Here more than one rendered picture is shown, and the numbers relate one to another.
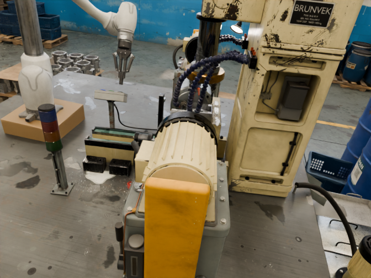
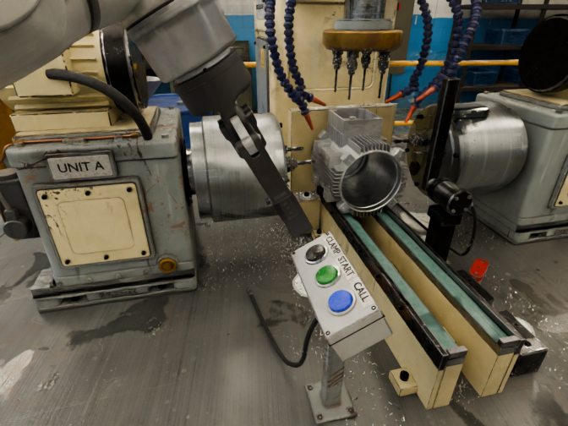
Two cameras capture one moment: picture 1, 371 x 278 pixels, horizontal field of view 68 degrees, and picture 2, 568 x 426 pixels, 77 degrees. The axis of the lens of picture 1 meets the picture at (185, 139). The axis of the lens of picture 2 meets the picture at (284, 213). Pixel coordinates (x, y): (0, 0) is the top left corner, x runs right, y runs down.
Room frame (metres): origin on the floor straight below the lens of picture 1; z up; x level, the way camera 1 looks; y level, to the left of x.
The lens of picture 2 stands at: (1.60, 0.79, 1.36)
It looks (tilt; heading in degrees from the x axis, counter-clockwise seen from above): 29 degrees down; 256
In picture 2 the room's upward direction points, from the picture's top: straight up
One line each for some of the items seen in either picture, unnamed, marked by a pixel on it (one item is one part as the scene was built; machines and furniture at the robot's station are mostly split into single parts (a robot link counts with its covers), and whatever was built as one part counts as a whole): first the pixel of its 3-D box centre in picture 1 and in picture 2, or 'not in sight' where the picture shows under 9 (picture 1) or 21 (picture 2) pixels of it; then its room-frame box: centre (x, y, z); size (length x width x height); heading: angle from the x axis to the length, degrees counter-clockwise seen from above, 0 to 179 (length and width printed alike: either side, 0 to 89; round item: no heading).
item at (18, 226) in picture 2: not in sight; (17, 192); (1.94, 0.07, 1.07); 0.08 x 0.07 x 0.20; 88
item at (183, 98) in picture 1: (194, 97); (217, 169); (1.55, -0.02, 1.04); 0.37 x 0.25 x 0.25; 178
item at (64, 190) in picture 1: (55, 151); not in sight; (0.91, 0.54, 1.01); 0.08 x 0.08 x 0.42; 88
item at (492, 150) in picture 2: not in sight; (469, 149); (0.86, 0.00, 1.04); 0.41 x 0.25 x 0.25; 178
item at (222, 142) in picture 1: (218, 140); (334, 161); (1.19, -0.17, 0.97); 0.30 x 0.11 x 0.34; 178
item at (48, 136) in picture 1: (51, 133); not in sight; (0.91, 0.54, 1.10); 0.06 x 0.06 x 0.04
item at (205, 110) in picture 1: (199, 114); (353, 128); (1.20, -0.05, 1.11); 0.12 x 0.11 x 0.07; 88
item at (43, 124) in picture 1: (49, 123); not in sight; (0.91, 0.54, 1.14); 0.06 x 0.06 x 0.04
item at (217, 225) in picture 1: (174, 228); (543, 160); (0.60, 0.00, 0.99); 0.35 x 0.31 x 0.37; 178
